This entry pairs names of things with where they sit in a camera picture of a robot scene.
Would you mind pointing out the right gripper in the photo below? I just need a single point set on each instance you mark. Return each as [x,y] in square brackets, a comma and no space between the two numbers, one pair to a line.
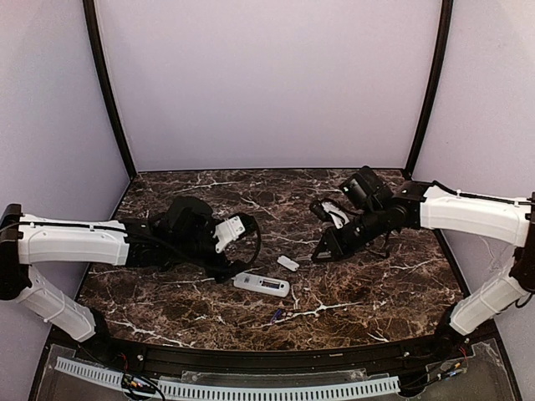
[342,238]

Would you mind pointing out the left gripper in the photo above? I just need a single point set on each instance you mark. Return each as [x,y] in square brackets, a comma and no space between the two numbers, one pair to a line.
[223,267]

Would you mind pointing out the white remote control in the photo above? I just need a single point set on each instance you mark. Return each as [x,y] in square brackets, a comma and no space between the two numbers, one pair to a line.
[250,282]

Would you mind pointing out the white battery cover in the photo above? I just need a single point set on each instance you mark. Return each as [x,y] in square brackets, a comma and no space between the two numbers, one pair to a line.
[288,263]

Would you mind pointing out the purple battery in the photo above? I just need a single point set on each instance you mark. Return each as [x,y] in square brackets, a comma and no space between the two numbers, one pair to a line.
[276,316]

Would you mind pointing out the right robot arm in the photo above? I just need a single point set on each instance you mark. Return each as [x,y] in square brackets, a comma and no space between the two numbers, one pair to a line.
[378,210]

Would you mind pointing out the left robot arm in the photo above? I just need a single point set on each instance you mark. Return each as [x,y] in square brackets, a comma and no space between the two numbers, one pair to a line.
[187,232]

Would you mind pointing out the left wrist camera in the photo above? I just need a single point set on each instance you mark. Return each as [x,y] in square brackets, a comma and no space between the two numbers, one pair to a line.
[232,229]

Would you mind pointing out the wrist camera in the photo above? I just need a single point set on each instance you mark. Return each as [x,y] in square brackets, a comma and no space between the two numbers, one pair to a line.
[329,211]
[232,229]

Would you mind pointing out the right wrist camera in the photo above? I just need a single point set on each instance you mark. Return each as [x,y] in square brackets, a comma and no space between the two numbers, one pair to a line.
[329,211]

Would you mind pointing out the black front rail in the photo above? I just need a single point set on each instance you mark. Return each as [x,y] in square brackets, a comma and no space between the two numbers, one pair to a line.
[402,357]

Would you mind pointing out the white slotted cable duct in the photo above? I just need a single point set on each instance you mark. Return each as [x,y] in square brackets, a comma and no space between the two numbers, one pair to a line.
[199,386]

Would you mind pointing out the right black frame post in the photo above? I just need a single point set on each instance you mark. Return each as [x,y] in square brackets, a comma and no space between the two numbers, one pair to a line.
[442,35]

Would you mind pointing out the black frame post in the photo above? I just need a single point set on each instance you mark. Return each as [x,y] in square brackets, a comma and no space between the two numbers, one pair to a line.
[442,35]
[97,50]

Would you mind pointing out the left black frame post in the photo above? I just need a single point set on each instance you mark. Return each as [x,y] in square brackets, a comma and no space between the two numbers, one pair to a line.
[97,50]

